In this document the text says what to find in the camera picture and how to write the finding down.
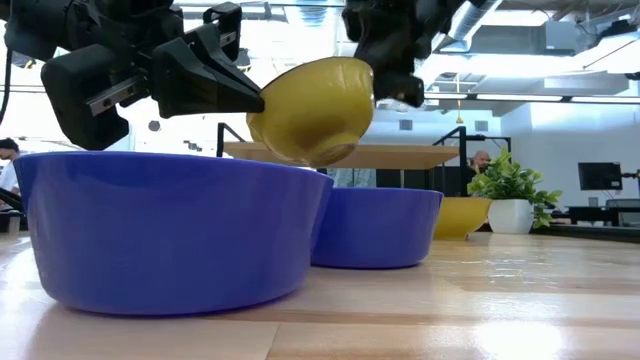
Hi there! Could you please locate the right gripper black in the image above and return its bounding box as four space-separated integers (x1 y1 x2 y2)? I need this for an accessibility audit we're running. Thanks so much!
342 0 469 109

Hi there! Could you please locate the black computer monitor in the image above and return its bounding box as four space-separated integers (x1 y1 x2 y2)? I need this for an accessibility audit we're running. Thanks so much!
577 161 624 192

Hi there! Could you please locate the green leafy plant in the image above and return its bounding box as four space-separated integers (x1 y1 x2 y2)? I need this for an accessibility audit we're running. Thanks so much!
467 146 565 230

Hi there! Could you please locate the black aluminium table frame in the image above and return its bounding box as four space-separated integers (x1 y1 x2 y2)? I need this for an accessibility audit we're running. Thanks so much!
479 223 640 245

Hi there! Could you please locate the long ceiling light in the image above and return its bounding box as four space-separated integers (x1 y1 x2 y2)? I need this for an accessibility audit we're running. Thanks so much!
569 95 640 105
474 93 565 103

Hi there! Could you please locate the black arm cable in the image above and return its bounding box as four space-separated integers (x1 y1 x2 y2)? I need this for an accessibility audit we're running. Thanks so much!
0 47 13 126

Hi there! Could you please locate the silver ceiling duct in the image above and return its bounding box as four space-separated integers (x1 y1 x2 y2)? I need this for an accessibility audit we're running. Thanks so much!
433 0 504 54

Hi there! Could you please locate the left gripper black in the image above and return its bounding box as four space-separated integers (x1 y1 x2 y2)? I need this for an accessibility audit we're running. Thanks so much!
40 23 266 151

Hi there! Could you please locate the grey ceiling ventilation box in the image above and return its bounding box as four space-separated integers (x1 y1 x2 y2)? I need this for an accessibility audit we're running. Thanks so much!
543 19 577 52

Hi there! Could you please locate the dark office desk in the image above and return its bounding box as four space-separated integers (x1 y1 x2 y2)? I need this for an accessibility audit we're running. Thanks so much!
567 204 640 227

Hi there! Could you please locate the blue plastic bowl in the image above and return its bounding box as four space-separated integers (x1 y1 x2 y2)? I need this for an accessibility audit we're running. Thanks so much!
309 187 445 270
13 151 335 316

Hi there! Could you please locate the white plant pot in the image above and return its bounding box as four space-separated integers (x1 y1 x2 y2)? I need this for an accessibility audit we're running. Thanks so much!
487 198 535 235

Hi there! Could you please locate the raised wooden board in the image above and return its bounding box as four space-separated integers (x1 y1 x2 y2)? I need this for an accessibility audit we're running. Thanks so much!
223 141 461 171

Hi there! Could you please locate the yellow floral patterned mini bowl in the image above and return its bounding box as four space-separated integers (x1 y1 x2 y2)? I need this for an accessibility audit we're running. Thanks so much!
433 196 494 241
245 56 376 169

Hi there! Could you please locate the person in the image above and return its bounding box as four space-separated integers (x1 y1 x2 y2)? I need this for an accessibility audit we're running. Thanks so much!
0 137 22 197
467 149 494 176

